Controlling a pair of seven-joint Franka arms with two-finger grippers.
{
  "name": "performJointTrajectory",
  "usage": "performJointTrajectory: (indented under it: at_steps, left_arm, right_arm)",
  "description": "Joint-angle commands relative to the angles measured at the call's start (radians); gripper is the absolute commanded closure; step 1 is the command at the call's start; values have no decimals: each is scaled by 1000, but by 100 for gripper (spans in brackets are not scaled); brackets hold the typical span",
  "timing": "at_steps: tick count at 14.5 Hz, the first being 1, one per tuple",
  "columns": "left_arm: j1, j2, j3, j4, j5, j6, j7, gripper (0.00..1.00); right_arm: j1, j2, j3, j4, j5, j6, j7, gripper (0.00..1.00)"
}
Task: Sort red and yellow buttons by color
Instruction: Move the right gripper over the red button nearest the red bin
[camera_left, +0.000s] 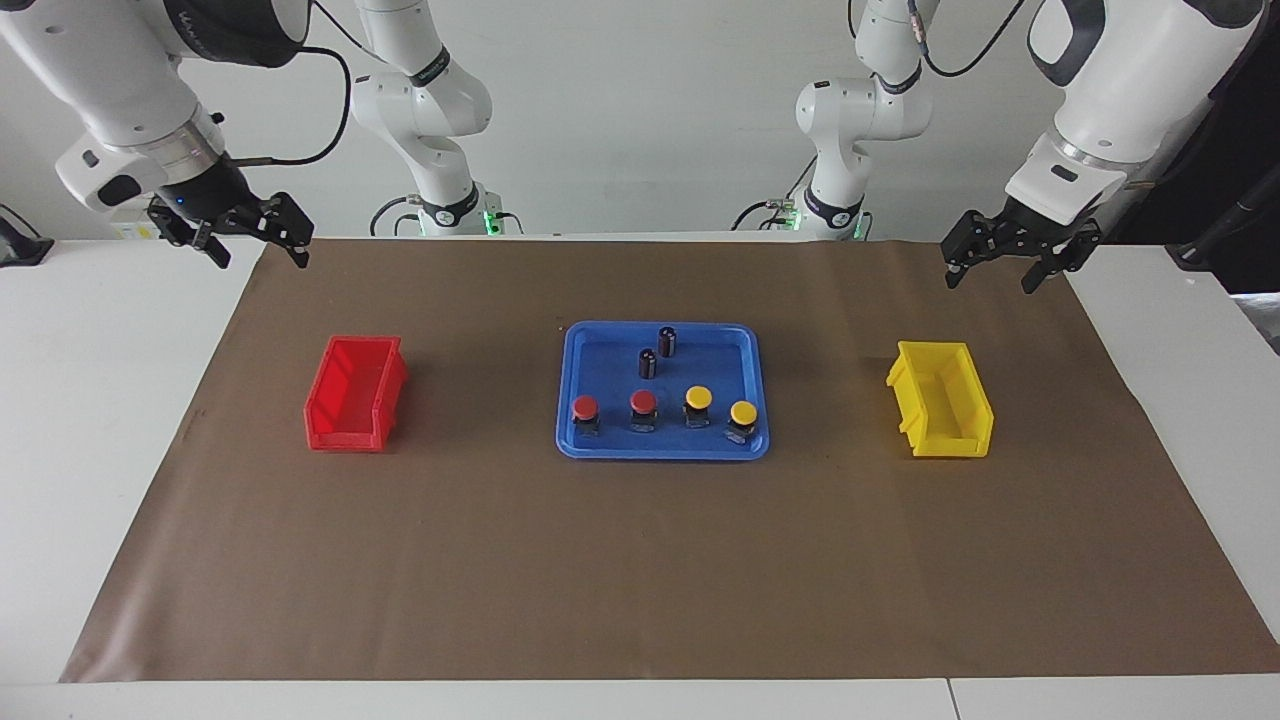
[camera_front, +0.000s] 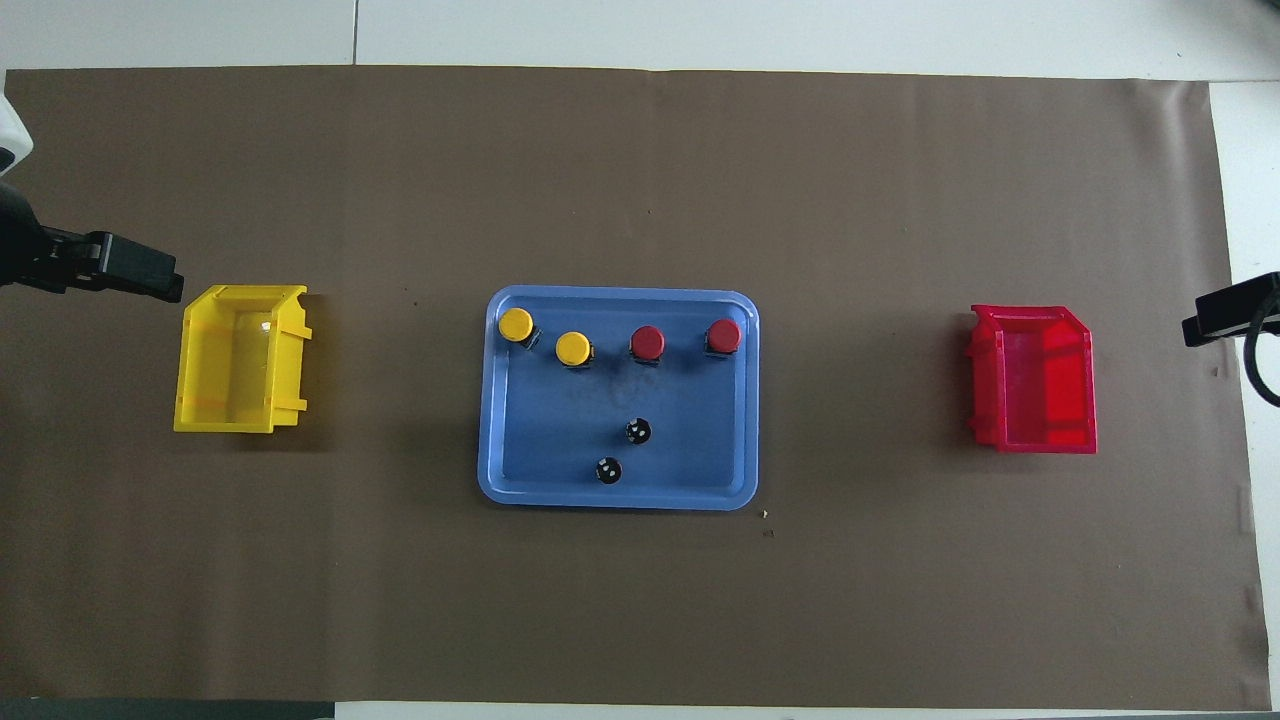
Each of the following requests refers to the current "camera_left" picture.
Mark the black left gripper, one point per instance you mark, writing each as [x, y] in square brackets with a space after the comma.
[1030, 235]

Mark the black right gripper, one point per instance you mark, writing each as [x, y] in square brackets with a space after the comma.
[210, 190]

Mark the yellow push button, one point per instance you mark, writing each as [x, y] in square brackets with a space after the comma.
[743, 412]
[698, 397]

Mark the red push button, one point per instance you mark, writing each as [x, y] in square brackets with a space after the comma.
[643, 402]
[585, 407]

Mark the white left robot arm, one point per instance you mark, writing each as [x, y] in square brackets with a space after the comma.
[1130, 90]

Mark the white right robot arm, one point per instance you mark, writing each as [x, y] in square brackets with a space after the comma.
[100, 60]

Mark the yellow plastic bin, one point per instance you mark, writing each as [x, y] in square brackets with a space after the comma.
[945, 400]

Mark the red plastic bin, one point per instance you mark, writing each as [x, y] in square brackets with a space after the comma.
[355, 385]

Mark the black tripod stand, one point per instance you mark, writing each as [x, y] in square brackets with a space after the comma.
[1240, 215]

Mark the black device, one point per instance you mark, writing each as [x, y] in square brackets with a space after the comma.
[15, 250]

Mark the black cylindrical capacitor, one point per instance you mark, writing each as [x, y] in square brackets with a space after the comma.
[667, 343]
[648, 364]

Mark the blue plastic tray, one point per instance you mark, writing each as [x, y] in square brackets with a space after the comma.
[610, 375]

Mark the brown paper mat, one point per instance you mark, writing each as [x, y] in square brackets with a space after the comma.
[640, 560]

